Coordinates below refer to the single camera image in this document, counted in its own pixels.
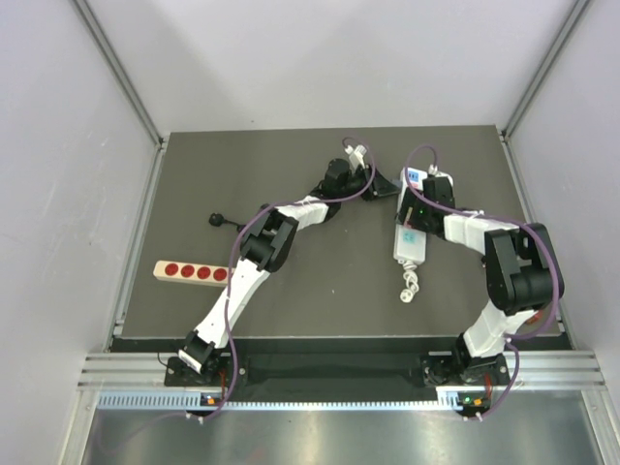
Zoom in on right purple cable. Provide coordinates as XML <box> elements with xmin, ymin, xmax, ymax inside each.
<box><xmin>404</xmin><ymin>143</ymin><xmax>563</xmax><ymax>422</ymax></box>

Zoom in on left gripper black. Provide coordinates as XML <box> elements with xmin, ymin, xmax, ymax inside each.
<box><xmin>336</xmin><ymin>161</ymin><xmax>398</xmax><ymax>200</ymax></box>

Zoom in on red cube plug adapter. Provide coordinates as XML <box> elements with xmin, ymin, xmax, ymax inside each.
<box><xmin>525</xmin><ymin>311</ymin><xmax>543</xmax><ymax>326</ymax></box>

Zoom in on purple cable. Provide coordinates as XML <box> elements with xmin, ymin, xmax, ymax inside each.
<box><xmin>404</xmin><ymin>143</ymin><xmax>563</xmax><ymax>422</ymax></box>
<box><xmin>96</xmin><ymin>135</ymin><xmax>377</xmax><ymax>451</ymax></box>

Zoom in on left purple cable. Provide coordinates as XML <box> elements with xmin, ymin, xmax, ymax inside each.
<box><xmin>96</xmin><ymin>135</ymin><xmax>377</xmax><ymax>451</ymax></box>

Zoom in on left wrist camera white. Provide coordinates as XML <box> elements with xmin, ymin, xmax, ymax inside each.
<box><xmin>345</xmin><ymin>144</ymin><xmax>367</xmax><ymax>171</ymax></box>

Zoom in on black power cable with plug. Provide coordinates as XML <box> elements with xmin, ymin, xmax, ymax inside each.
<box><xmin>208</xmin><ymin>212</ymin><xmax>243</xmax><ymax>232</ymax></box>

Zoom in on right aluminium frame post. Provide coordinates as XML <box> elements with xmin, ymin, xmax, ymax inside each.
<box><xmin>504</xmin><ymin>1</ymin><xmax>614</xmax><ymax>349</ymax></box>

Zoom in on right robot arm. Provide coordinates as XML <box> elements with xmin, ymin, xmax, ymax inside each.
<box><xmin>394</xmin><ymin>168</ymin><xmax>564</xmax><ymax>386</ymax></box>

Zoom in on left aluminium frame post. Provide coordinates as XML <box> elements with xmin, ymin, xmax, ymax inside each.
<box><xmin>70</xmin><ymin>0</ymin><xmax>168</xmax><ymax>352</ymax></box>

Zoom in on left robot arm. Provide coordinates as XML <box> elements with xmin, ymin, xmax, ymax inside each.
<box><xmin>175</xmin><ymin>158</ymin><xmax>399</xmax><ymax>385</ymax></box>

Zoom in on white slotted cable duct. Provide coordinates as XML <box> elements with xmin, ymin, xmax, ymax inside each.
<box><xmin>97</xmin><ymin>391</ymin><xmax>485</xmax><ymax>412</ymax></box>

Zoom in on white power strip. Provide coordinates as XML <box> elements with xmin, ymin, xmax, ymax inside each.
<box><xmin>393</xmin><ymin>168</ymin><xmax>453</xmax><ymax>303</ymax></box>

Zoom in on wooden power strip red sockets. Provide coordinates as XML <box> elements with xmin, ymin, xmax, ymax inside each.
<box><xmin>152</xmin><ymin>261</ymin><xmax>233</xmax><ymax>287</ymax></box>

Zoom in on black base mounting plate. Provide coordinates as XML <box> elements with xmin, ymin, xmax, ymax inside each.
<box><xmin>165</xmin><ymin>353</ymin><xmax>509</xmax><ymax>387</ymax></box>

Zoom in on aluminium frame post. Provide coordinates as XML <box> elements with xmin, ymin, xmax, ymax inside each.
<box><xmin>504</xmin><ymin>1</ymin><xmax>614</xmax><ymax>349</ymax></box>
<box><xmin>70</xmin><ymin>0</ymin><xmax>168</xmax><ymax>352</ymax></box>

